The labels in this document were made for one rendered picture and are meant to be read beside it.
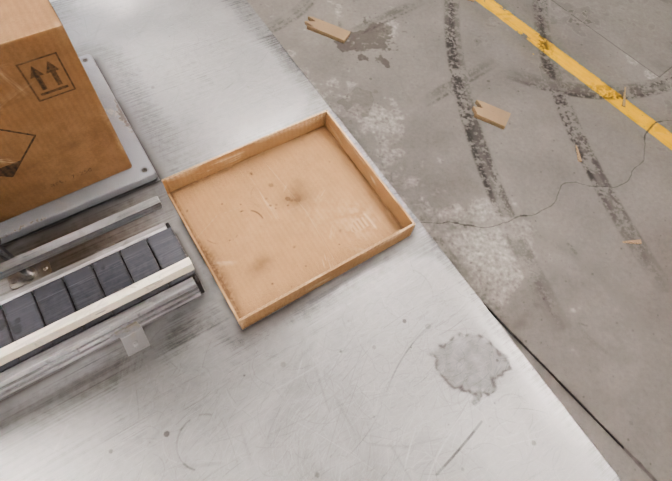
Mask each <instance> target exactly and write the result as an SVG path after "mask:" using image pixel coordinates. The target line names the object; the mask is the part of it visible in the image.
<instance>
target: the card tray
mask: <svg viewBox="0 0 672 481"><path fill-rule="evenodd" d="M162 182H163V185H164V187H165V190H166V192H167V194H168V196H169V198H170V200H171V201H172V203H173V205H174V207H175V209H176V210H177V212H178V214H179V216H180V218H181V219H182V221H183V223H184V225H185V227H186V229H187V230H188V232H189V234H190V236H191V238H192V239H193V241H194V243H195V245H196V247H197V248H198V250H199V252H200V254H201V256H202V258H203V259H204V261H205V263H206V265H207V267H208V268H209V270H210V272H211V274H212V276H213V277H214V279H215V281H216V283H217V285H218V287H219V288H220V290H221V292H222V294H223V296H224V297H225V299H226V301H227V303H228V305H229V306H230V308H231V310H232V312H233V314H234V316H235V317H236V319H237V321H238V323H239V325H240V326H241V328H242V329H244V328H246V327H248V326H250V325H252V324H253V323H255V322H257V321H259V320H261V319H262V318H264V317H266V316H268V315H269V314H271V313H273V312H275V311H277V310H278V309H280V308H282V307H284V306H285V305H287V304H289V303H291V302H293V301H294V300H296V299H298V298H300V297H302V296H303V295H305V294H307V293H309V292H310V291H312V290H314V289H316V288H318V287H319V286H321V285H323V284H325V283H327V282H328V281H330V280H332V279H334V278H335V277H337V276H339V275H341V274H343V273H344V272H346V271H348V270H350V269H351V268H353V267H355V266H357V265H359V264H360V263H362V262H364V261H366V260H368V259H369V258H371V257H373V256H375V255H376V254H378V253H380V252H382V251H384V250H385V249H387V248H389V247H391V246H392V245H394V244H396V243H398V242H400V241H401V240H403V239H405V238H407V237H409V236H410V235H411V233H412V231H413V229H414V227H415V225H416V224H415V222H414V221H413V220H412V218H411V217H410V216H409V215H408V213H407V212H406V211H405V209H404V208H403V207H402V206H401V204H400V203H399V202H398V200H397V199H396V198H395V197H394V195H393V194H392V193H391V191H390V190H389V189H388V188H387V186H386V185H385V184H384V182H383V181H382V180H381V179H380V177H379V176H378V175H377V173H376V172H375V171H374V169H373V168H372V167H371V166H370V164H369V163H368V162H367V160H366V159H365V158H364V157H363V155H362V154H361V153H360V151H359V150H358V149H357V148H356V146H355V145H354V144H353V142H352V141H351V140H350V139H349V137H348V136H347V135H346V133H345V132H344V131H343V130H342V128H341V127H340V126H339V124H338V123H337V122H336V121H335V119H334V118H333V117H332V115H331V114H330V113H329V112H328V110H324V111H322V112H320V113H317V114H315V115H313V116H310V117H308V118H306V119H303V120H301V121H299V122H296V123H294V124H291V125H289V126H287V127H284V128H282V129H280V130H277V131H275V132H273V133H270V134H268V135H266V136H263V137H261V138H258V139H256V140H254V141H251V142H249V143H247V144H244V145H242V146H240V147H237V148H235V149H233V150H230V151H228V152H225V153H223V154H221V155H218V156H216V157H214V158H211V159H209V160H207V161H204V162H202V163H200V164H197V165H195V166H192V167H190V168H188V169H185V170H183V171H181V172H178V173H176V174H174V175H171V176H169V177H167V178H164V179H162Z"/></svg>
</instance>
